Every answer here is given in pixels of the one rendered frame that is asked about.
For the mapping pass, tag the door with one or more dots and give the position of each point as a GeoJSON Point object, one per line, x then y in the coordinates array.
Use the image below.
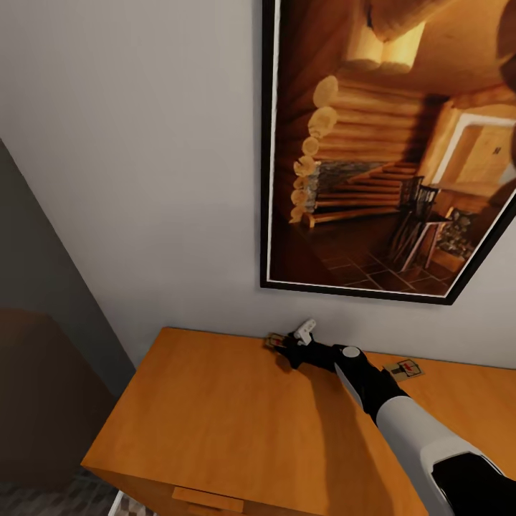
{"type": "Point", "coordinates": [62, 367]}

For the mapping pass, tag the picture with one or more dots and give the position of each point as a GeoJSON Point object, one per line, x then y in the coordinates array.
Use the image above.
{"type": "Point", "coordinates": [388, 153]}

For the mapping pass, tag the mousetrap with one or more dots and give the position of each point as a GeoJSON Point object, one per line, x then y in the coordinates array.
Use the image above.
{"type": "Point", "coordinates": [405, 369]}
{"type": "Point", "coordinates": [274, 339]}

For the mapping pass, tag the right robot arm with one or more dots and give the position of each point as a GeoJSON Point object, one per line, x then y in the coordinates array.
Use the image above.
{"type": "Point", "coordinates": [451, 476]}

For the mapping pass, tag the cabinet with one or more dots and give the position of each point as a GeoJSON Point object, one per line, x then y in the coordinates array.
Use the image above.
{"type": "Point", "coordinates": [222, 425]}

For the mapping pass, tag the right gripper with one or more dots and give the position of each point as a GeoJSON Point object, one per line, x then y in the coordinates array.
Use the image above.
{"type": "Point", "coordinates": [301, 353]}

